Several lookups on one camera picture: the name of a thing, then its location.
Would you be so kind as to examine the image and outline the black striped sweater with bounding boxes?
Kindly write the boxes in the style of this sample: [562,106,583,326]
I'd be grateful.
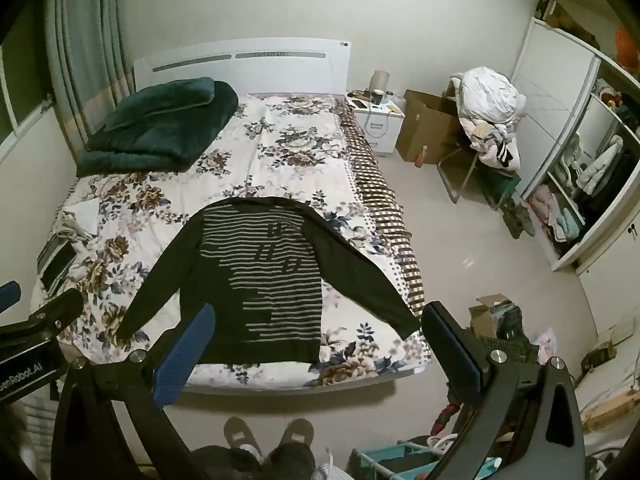
[116,197,419,365]

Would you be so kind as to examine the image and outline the pile of white clothes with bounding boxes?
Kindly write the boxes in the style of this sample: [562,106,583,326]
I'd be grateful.
[450,66,527,172]

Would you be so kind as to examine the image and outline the white folded cloth on bed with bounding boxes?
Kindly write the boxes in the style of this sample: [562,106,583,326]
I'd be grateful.
[62,198,100,236]

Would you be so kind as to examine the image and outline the small open cardboard box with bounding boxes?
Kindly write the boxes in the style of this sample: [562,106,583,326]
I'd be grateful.
[469,294,524,340]

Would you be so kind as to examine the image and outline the teal plastic rack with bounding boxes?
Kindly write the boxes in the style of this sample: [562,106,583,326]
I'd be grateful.
[347,441,504,480]

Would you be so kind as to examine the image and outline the left grey slipper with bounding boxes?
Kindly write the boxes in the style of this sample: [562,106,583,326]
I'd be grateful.
[224,416,264,463]

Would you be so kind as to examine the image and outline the grey slipper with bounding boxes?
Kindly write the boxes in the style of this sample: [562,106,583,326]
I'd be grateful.
[280,417,314,451]
[224,416,264,463]

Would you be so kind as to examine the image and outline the right grey slipper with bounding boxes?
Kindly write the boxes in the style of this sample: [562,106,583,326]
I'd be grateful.
[280,417,314,451]

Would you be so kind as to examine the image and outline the dark green folded quilt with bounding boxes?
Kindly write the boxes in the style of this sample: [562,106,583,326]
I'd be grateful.
[76,77,239,178]

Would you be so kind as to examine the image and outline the grey-green curtain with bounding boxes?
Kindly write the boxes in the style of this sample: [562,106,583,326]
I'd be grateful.
[43,0,134,157]

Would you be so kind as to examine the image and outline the metal folding chair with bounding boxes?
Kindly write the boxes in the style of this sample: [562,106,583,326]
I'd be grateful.
[436,148,521,210]

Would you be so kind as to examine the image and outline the white wardrobe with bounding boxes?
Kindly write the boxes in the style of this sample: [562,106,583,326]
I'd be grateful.
[511,18,639,270]

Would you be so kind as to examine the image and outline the brown cardboard box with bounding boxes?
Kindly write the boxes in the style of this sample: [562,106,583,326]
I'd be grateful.
[396,89,461,165]

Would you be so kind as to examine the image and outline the white nightstand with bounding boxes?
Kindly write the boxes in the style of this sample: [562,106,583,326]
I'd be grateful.
[347,96,405,156]

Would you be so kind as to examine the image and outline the floral bed blanket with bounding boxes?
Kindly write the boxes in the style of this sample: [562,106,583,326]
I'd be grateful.
[30,94,431,392]

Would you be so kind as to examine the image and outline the white bed headboard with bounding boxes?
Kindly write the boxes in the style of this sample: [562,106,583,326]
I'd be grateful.
[134,37,352,94]

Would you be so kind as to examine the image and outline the beige lamp on nightstand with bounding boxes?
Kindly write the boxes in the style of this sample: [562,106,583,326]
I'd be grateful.
[369,70,390,93]

